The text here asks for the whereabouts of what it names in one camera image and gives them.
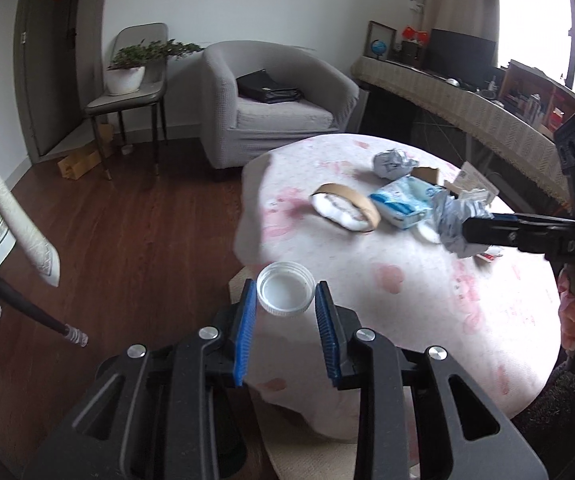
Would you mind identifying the white plastic bottle cap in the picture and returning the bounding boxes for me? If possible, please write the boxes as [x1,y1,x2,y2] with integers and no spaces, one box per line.
[256,261,316,318]

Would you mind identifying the grey-white wrapper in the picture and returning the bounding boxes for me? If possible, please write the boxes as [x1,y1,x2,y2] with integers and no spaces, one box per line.
[433,190,491,259]

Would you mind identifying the white cardboard medicine box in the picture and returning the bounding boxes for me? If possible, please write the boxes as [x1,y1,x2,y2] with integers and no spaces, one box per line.
[444,162,499,205]

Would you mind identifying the light blue wet-wipes pack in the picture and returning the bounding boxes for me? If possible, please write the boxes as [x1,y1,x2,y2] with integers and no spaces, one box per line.
[369,176,444,230]

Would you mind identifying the brown tape roll with tissue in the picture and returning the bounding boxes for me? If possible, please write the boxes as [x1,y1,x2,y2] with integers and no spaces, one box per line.
[309,183,381,232]

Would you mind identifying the person's right hand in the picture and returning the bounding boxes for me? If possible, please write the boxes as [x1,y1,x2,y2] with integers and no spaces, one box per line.
[557,271,575,351]

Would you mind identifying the small white plastic lid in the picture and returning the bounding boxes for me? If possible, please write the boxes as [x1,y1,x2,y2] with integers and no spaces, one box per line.
[415,221,440,245]

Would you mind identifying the pink floral round tablecloth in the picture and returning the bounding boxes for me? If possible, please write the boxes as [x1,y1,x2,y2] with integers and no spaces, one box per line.
[234,133,560,416]

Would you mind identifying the small brown cardboard roll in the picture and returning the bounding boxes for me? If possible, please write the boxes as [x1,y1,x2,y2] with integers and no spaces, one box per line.
[411,167,439,185]

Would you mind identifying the crumpled silver paper ball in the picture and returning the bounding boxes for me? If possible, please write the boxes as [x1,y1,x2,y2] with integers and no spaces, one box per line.
[372,148,419,181]

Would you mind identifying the wooden bookshelf box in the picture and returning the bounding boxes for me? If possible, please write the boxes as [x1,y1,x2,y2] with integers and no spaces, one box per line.
[498,60,575,140]

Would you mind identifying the black computer monitor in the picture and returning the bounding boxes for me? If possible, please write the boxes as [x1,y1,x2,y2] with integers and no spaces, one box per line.
[422,28,497,89]

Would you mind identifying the grey fabric armchair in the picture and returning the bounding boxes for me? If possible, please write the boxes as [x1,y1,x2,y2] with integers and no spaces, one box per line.
[200,40,359,170]

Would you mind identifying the beige lace desk cover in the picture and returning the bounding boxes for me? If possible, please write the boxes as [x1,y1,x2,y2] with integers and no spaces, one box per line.
[350,56,571,208]

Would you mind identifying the small red flags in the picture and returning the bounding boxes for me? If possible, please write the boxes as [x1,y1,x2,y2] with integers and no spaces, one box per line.
[401,26,429,46]

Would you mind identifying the small blue globe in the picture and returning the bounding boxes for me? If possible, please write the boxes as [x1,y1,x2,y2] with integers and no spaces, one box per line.
[370,39,388,60]

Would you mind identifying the framed picture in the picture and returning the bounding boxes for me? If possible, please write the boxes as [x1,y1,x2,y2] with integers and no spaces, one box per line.
[363,21,397,61]

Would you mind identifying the brown cardboard box on floor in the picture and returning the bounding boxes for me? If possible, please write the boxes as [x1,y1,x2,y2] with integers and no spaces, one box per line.
[58,124,114,180]

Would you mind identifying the black leather bag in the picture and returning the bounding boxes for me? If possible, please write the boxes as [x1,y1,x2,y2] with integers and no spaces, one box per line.
[237,70,303,104]

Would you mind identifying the black table leg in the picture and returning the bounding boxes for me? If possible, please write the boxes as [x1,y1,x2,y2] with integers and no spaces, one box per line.
[0,278,89,348]

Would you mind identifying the grey dining chair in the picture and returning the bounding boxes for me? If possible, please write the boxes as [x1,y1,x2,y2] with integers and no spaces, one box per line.
[85,23,168,180]

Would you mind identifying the potted green plant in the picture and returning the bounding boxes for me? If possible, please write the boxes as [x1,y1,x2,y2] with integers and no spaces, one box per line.
[105,39,203,96]

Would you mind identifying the grey door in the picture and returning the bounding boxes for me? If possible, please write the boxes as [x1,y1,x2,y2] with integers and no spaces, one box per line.
[13,0,105,164]

